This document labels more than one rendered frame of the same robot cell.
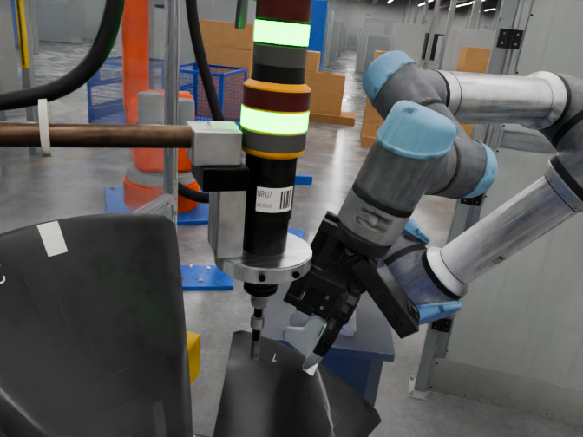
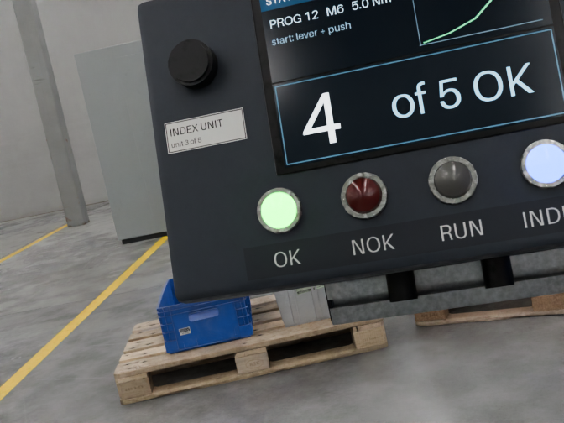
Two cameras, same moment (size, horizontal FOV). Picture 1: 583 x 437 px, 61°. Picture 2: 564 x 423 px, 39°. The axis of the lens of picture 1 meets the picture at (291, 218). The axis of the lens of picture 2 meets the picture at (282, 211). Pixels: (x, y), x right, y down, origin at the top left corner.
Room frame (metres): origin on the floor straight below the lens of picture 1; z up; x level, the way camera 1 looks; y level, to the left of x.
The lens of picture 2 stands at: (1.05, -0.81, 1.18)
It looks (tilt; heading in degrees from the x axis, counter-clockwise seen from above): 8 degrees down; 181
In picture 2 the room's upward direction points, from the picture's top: 12 degrees counter-clockwise
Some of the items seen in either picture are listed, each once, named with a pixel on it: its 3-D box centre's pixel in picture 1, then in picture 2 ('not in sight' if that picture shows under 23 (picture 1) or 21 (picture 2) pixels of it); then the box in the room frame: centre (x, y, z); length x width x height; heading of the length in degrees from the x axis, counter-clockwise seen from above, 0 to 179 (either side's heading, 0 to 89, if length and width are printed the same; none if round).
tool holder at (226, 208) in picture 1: (254, 198); not in sight; (0.32, 0.03, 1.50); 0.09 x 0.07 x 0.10; 113
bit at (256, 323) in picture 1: (256, 329); not in sight; (0.32, 0.02, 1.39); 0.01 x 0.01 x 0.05
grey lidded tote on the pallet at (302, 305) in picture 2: not in sight; (307, 273); (-2.72, -0.78, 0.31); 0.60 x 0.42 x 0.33; 2
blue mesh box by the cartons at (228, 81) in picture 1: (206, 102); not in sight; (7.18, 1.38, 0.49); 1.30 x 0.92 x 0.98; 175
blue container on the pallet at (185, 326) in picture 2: not in sight; (207, 305); (-2.70, -1.29, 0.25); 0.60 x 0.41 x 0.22; 2
